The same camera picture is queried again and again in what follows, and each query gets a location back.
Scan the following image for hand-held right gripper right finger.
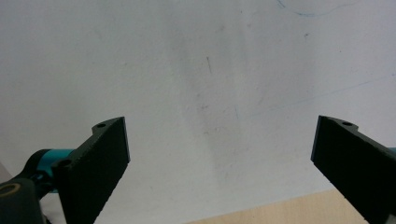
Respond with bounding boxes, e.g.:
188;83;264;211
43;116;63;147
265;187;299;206
310;115;396;224

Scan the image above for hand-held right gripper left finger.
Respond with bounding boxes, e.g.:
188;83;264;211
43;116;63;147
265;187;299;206
50;116;131;224

